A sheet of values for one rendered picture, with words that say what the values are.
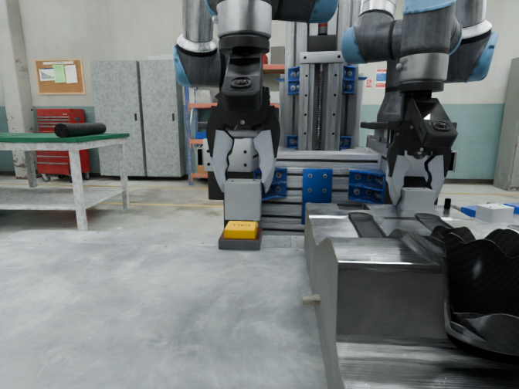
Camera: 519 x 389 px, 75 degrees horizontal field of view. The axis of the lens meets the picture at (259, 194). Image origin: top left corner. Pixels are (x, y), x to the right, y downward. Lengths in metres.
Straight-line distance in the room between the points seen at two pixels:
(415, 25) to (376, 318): 0.48
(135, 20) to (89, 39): 0.89
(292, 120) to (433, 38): 0.70
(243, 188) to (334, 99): 0.72
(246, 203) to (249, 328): 0.16
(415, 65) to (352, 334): 0.46
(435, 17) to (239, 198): 0.42
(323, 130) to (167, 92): 4.94
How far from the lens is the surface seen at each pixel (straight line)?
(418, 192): 0.64
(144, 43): 6.54
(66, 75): 7.16
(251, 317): 0.45
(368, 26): 0.79
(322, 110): 1.18
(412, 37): 0.65
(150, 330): 0.45
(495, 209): 0.77
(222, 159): 0.49
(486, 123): 6.60
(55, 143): 3.47
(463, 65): 1.06
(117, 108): 6.33
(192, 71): 1.06
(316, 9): 0.65
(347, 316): 0.30
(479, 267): 0.33
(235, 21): 0.49
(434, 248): 0.30
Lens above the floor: 1.04
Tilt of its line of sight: 12 degrees down
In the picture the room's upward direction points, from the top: straight up
